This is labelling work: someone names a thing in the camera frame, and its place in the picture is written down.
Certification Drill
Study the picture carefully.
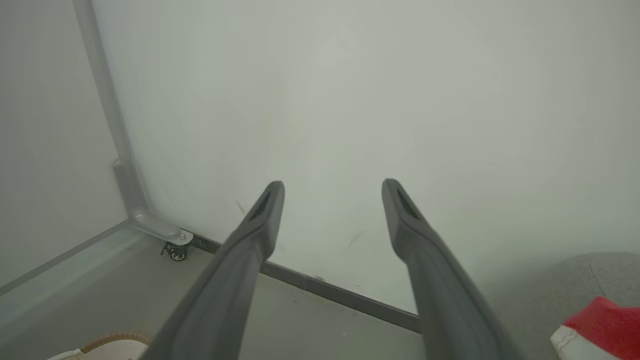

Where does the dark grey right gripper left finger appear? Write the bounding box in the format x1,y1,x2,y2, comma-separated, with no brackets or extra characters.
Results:
140,180,286,360

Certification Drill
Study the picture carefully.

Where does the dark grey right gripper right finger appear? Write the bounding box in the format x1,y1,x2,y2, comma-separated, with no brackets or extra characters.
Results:
381,178,526,360

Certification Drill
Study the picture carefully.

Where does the white clothing item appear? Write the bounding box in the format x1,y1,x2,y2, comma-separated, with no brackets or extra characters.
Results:
550,325,622,360

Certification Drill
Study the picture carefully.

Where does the cream perforated plastic laundry basket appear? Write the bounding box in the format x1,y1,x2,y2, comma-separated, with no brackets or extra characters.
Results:
47,329,154,360

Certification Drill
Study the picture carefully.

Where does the dark grey baseboard strip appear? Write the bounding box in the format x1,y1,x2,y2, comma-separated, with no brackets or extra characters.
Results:
192,232,422,334

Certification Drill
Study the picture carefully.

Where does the small black caster wheel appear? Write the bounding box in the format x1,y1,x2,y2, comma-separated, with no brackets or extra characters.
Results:
160,241,190,262

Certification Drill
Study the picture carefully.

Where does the grey fabric sofa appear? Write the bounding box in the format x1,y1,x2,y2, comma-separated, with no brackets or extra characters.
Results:
486,252,640,360

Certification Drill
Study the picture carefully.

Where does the grey metal partition frame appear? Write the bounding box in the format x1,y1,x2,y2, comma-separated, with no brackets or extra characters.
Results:
0,0,195,297

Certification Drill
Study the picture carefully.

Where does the red clothing item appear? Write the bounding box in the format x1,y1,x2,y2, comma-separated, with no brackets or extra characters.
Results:
563,296,640,360

